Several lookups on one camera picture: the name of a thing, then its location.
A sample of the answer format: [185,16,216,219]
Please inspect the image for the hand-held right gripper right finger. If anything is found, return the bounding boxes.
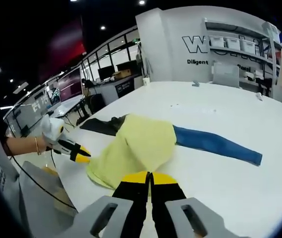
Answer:
[150,172,249,238]

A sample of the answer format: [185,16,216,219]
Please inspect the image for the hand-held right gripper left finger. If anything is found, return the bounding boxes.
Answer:
[58,171,150,238]

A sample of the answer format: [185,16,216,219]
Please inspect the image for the yellow blue black garment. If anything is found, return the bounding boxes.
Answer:
[80,113,263,190]

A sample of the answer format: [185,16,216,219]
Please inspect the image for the purple display screen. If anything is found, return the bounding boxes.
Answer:
[56,66,84,102]

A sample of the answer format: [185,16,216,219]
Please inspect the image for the person's grey shirt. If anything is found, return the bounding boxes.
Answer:
[0,106,24,224]

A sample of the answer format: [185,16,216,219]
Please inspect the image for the black computer monitor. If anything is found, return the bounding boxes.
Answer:
[98,66,115,81]

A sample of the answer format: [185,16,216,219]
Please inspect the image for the cardboard box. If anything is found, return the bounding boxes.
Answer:
[112,70,132,80]

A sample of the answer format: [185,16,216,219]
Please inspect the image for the grey hanging cloth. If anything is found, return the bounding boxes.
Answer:
[135,43,154,75]

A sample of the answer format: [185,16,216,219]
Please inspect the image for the ceiling spot lights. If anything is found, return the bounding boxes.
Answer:
[0,0,146,85]

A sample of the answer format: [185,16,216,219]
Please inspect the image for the grey chair back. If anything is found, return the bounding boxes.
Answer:
[212,62,241,88]

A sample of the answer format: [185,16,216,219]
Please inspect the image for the white storage bin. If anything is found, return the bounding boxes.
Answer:
[241,39,257,54]
[210,36,227,48]
[226,37,242,50]

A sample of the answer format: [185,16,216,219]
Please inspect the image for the grey metal shelf rack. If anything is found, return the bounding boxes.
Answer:
[201,18,282,98]

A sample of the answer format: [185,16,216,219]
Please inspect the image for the gold bracelet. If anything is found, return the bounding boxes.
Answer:
[34,136,42,156]

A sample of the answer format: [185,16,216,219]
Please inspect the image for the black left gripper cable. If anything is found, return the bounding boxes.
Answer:
[11,148,78,209]

